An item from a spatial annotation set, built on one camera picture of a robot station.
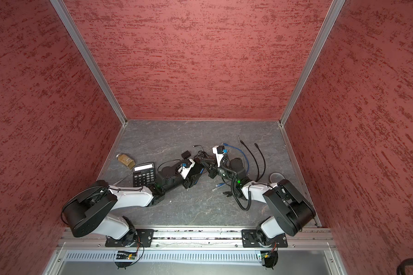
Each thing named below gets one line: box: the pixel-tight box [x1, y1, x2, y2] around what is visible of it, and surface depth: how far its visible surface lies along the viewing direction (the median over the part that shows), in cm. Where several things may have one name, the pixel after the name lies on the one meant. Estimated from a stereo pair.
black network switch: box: [182, 162, 205, 190], surface depth 78 cm
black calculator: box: [132, 162, 156, 188], surface depth 94 cm
